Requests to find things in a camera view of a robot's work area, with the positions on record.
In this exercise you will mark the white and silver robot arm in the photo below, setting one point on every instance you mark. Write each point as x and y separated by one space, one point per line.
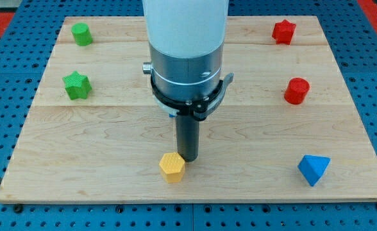
186 39

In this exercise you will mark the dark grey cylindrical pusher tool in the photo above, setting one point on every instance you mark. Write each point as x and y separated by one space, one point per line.
187 137

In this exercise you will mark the yellow hexagon block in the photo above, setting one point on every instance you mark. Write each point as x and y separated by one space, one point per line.
172 167

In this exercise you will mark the light wooden board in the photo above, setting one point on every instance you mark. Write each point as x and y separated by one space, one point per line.
106 149

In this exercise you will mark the red cylinder block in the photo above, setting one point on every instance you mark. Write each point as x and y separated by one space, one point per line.
296 91

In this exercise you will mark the green star block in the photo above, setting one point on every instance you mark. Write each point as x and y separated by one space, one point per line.
77 85

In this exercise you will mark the red star block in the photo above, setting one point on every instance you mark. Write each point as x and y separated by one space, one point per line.
283 32

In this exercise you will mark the blue triangular block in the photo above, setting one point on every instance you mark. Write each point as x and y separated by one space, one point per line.
312 167

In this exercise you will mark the green cylinder block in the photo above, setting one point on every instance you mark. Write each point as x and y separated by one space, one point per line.
81 33

